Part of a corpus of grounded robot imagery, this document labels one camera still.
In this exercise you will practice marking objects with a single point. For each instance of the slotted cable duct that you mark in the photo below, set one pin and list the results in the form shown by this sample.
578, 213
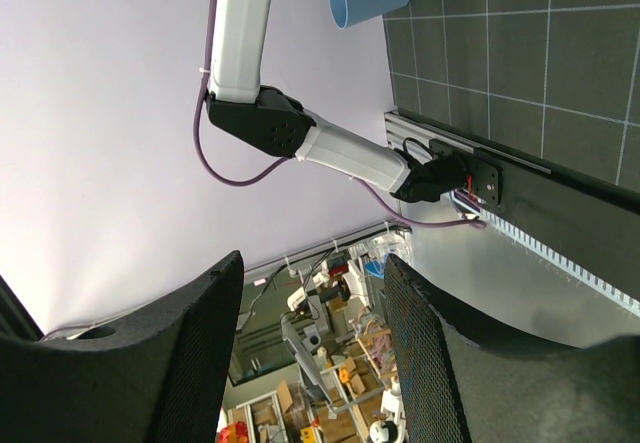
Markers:
562, 263

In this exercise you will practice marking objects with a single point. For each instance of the aluminium frame rail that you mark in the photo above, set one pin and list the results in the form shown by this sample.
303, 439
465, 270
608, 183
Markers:
398, 128

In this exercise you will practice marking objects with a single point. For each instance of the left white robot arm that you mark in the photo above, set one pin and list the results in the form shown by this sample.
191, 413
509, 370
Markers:
234, 100

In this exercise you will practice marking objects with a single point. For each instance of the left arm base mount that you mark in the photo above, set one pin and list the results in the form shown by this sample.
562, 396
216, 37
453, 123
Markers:
440, 168

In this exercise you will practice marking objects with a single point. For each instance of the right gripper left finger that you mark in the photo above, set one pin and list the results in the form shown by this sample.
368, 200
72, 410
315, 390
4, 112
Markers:
157, 374

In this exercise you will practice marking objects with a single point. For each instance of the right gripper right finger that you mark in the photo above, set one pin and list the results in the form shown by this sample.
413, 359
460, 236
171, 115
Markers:
467, 377

